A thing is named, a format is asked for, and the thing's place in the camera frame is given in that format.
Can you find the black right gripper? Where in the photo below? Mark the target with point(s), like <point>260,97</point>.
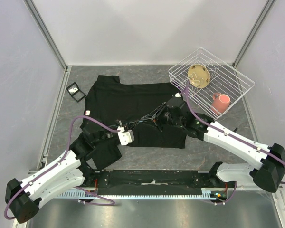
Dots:
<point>157,112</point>

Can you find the open black box left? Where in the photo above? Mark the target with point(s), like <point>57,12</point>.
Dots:
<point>75,92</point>

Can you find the black t-shirt garment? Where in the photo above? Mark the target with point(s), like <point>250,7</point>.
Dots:
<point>108,101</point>

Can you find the yellow patterned plate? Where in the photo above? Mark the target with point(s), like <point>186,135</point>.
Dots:
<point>198,76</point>

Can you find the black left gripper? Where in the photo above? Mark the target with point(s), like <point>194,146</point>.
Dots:
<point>127,123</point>

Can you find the slotted cable duct rail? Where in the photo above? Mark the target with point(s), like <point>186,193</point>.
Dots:
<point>79,194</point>

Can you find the pink ceramic mug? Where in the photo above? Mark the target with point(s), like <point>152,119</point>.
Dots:
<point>220,103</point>

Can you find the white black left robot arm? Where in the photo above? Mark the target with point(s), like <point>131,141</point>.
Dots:
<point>70,170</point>

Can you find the white wire dish rack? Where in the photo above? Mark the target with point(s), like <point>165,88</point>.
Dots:
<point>224,79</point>

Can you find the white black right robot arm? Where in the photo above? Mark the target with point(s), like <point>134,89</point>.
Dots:
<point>264,165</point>

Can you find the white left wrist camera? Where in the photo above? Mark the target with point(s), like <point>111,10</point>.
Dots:
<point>125,136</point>

